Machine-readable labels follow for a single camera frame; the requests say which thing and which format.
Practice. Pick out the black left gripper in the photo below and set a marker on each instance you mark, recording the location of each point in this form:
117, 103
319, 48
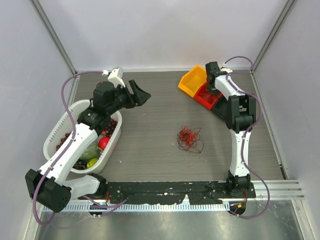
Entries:
140, 96

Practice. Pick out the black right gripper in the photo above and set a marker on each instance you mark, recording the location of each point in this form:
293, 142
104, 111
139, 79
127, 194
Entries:
210, 89

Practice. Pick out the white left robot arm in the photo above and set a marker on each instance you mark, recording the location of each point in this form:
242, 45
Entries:
49, 185

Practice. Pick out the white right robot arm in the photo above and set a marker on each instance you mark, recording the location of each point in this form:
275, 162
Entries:
240, 115

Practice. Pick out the yellow plastic bin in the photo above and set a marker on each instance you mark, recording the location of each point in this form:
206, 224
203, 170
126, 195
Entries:
193, 80

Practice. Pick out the red plastic bin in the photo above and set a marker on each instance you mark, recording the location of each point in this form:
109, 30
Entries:
205, 98

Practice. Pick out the black plastic bin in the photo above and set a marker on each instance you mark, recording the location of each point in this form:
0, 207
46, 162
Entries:
220, 107

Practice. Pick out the purple grape bunch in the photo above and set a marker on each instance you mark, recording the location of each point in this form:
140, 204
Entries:
105, 133

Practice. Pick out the red apple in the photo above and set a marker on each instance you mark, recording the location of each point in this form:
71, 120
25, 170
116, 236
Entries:
103, 142

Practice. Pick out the green melon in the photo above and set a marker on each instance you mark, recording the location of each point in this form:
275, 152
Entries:
91, 152

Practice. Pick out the white fruit basket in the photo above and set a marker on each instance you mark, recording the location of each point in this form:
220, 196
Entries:
64, 126

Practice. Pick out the yellow green pear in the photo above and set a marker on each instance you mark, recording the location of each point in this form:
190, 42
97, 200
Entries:
91, 162

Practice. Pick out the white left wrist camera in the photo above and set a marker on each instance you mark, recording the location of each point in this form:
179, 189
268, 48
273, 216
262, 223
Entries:
115, 76

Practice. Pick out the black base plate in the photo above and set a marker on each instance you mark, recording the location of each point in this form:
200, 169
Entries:
171, 192

